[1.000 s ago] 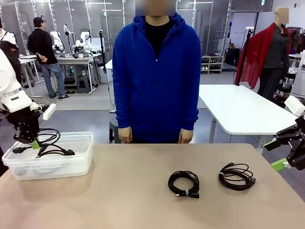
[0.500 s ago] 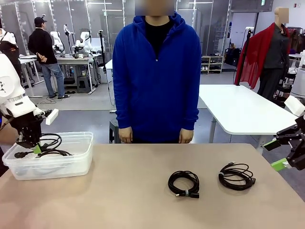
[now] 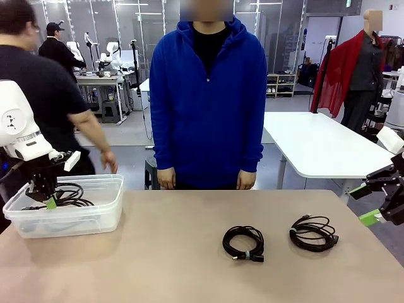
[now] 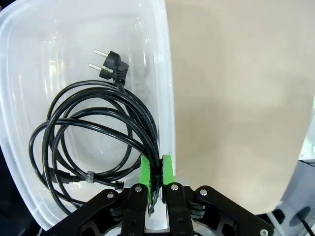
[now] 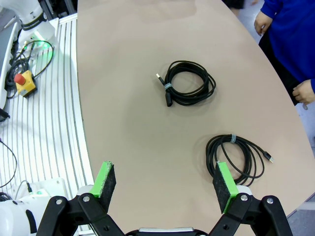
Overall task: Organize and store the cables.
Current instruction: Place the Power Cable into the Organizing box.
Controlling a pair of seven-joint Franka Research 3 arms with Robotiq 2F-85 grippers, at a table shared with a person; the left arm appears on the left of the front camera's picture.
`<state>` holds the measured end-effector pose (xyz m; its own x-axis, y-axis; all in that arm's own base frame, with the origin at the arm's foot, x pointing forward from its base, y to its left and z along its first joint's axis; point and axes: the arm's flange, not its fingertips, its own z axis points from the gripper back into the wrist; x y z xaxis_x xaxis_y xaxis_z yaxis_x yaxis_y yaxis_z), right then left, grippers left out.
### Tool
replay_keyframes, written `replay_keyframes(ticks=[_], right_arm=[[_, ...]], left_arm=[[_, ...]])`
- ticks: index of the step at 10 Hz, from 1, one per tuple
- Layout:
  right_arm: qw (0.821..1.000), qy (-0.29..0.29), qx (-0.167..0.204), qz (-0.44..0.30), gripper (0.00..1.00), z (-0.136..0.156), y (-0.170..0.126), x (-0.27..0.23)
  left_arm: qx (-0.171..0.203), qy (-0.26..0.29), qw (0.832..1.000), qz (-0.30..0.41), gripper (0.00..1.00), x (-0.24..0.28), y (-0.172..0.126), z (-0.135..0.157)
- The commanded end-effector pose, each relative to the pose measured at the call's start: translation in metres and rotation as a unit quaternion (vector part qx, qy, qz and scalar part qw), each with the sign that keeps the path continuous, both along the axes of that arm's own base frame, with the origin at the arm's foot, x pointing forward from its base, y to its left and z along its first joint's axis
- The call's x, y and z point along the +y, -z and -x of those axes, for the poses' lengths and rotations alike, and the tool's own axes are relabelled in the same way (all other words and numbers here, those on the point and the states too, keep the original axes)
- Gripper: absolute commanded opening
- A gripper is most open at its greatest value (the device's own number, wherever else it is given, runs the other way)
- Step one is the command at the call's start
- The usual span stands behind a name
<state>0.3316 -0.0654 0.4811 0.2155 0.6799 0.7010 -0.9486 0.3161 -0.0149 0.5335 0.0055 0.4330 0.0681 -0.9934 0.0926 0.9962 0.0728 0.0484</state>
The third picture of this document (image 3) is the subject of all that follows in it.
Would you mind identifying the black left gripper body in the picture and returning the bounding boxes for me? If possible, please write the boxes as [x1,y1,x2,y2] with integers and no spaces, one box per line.
[27,155,69,195]

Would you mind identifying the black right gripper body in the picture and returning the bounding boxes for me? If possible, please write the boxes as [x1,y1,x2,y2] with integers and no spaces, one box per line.
[391,151,404,194]

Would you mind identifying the black power cable square connector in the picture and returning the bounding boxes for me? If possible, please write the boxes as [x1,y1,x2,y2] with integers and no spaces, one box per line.
[53,182,85,208]

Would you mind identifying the thin black USB cable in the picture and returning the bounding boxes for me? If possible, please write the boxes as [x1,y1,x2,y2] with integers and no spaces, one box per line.
[289,214,340,253]

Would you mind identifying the black cable coil grey tie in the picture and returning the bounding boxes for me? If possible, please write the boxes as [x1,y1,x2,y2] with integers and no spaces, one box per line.
[222,225,265,263]

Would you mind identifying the person left forearm blue sleeve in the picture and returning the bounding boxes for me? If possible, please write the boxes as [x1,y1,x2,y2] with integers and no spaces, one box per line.
[239,122,264,174]

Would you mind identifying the person right forearm blue sleeve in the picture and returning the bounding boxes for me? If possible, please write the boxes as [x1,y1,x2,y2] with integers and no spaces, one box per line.
[150,122,176,171]

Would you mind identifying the bystander bare forearm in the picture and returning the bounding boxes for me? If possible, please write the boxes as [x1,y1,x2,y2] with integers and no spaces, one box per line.
[68,109,112,155]

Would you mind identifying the bystander hand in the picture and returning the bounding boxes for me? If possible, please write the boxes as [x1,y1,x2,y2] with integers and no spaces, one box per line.
[100,150,119,174]

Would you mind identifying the person right hand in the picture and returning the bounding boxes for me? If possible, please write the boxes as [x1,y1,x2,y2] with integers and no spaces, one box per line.
[157,167,177,191]

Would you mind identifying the person left hand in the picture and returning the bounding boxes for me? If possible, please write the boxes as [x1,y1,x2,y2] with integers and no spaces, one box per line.
[236,169,256,191]

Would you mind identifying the clear plastic storage bin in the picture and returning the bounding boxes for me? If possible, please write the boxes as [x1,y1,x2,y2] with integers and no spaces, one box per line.
[2,174,125,239]

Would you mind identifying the grey cylindrical machine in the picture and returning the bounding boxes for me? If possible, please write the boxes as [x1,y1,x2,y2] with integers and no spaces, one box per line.
[385,94,404,131]

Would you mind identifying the large white table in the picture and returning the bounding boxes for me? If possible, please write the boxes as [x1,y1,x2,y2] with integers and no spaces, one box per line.
[263,111,395,191]

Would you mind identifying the man in black t-shirt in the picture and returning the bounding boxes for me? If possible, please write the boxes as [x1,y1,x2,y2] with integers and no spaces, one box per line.
[0,0,119,203]

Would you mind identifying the dark grey plastic stool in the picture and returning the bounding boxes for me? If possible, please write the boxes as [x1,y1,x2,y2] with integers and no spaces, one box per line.
[144,157,159,191]

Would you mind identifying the mannequin in grey shirt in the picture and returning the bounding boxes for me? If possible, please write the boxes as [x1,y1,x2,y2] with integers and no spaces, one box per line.
[340,9,386,127]

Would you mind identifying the grey background workbench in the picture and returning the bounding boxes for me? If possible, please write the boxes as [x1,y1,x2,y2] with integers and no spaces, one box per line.
[75,74,128,126]

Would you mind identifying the red shawl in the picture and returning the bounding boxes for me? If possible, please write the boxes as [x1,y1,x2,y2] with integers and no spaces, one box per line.
[311,30,384,118]

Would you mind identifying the clothes rack with dark garments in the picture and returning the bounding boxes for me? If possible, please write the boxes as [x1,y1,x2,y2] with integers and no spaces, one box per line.
[380,35,404,74]

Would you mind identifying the man in black jacket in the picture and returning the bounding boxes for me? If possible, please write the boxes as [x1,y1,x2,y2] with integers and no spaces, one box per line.
[38,21,86,74]

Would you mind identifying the black bags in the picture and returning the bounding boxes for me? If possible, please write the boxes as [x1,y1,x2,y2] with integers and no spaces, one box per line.
[298,62,320,88]

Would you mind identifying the white desk with metal legs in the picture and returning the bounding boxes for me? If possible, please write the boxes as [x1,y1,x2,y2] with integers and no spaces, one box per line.
[138,78,156,149]

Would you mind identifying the wooden shoe rack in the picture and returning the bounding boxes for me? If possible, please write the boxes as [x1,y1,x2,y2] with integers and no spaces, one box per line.
[266,73,297,98]

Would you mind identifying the small white background robot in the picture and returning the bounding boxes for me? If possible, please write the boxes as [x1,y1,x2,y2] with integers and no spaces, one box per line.
[99,40,122,70]

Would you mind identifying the person in blue hoodie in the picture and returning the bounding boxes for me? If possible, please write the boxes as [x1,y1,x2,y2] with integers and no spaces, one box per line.
[150,14,268,191]

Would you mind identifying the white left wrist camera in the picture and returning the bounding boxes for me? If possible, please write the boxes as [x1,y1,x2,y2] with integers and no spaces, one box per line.
[62,150,81,172]

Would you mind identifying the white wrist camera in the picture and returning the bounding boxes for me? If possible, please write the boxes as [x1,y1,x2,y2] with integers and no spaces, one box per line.
[62,150,81,172]
[376,126,404,155]

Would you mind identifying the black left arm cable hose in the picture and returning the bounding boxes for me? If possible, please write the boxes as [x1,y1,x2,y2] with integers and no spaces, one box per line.
[0,159,27,184]

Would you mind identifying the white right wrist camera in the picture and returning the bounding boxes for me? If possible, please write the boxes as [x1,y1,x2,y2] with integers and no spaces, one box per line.
[376,126,404,155]

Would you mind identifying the black camera stand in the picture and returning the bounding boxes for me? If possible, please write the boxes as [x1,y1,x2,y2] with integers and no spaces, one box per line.
[130,39,141,97]

